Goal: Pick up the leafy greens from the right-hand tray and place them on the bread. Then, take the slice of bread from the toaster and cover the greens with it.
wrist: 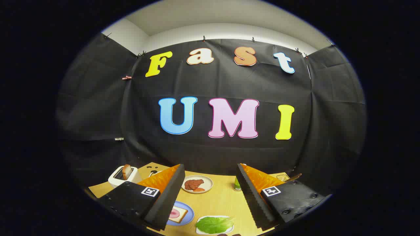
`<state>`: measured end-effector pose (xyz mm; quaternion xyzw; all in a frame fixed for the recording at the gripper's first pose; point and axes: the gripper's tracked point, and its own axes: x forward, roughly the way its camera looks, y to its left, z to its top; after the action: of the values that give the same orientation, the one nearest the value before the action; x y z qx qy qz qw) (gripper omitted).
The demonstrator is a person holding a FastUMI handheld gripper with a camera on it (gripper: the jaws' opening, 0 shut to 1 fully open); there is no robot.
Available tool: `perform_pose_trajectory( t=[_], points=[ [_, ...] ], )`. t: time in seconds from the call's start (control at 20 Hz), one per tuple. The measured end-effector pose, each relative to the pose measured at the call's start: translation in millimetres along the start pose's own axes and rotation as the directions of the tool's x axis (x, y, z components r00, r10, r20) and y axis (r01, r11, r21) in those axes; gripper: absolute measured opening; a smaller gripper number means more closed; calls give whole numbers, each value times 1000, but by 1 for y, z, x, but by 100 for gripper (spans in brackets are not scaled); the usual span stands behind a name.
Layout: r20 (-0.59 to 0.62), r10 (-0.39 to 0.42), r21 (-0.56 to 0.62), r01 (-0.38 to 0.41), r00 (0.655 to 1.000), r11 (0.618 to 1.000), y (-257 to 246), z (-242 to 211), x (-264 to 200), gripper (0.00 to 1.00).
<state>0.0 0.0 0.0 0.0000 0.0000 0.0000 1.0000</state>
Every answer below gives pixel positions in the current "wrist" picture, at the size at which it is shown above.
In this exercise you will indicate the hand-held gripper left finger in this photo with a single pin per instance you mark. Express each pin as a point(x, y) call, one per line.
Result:
point(167, 200)

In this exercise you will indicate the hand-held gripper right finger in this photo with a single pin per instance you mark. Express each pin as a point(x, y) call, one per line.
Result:
point(254, 200)

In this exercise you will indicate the green lettuce leaf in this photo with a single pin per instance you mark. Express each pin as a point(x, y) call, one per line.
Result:
point(213, 224)

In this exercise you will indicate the brown crust bread slice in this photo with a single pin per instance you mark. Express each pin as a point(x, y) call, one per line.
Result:
point(126, 172)

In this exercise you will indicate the pink ham slice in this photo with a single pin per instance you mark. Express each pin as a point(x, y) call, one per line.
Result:
point(174, 214)

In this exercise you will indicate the square bread slice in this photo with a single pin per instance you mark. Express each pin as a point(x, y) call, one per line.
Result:
point(183, 212)

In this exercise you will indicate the green label plastic bottle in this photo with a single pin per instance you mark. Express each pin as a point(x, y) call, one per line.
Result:
point(237, 185)

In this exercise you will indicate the brown meat patty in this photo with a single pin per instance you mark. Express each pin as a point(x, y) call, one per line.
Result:
point(187, 185)
point(198, 183)

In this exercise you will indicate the blue plate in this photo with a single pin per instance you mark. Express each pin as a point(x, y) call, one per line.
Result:
point(189, 218)

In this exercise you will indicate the white divided seed dish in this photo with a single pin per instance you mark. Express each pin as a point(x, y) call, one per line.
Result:
point(155, 173)

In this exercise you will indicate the red tomato slice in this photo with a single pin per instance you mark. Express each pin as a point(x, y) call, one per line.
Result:
point(199, 189)

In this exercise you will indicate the white rounded square plate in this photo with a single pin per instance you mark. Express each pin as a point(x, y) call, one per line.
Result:
point(229, 228)

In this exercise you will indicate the round white plate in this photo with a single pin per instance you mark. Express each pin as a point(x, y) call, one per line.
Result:
point(207, 182)

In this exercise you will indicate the white toaster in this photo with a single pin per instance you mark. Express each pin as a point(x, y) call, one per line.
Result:
point(113, 182)

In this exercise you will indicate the black backdrop cloth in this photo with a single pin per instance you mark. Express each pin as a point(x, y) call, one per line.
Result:
point(229, 82)

